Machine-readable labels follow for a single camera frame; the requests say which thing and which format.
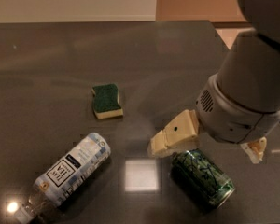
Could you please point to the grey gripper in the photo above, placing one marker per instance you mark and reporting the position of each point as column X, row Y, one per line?
column 234, row 117

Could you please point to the green soda can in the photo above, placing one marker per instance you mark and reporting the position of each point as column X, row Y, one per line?
column 210, row 182

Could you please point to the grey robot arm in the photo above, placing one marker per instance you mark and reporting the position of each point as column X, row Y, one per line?
column 240, row 104

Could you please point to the green and yellow sponge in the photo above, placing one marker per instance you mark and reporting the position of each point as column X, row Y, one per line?
column 105, row 103

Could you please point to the tea bottle with white label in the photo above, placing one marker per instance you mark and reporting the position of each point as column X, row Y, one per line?
column 63, row 178

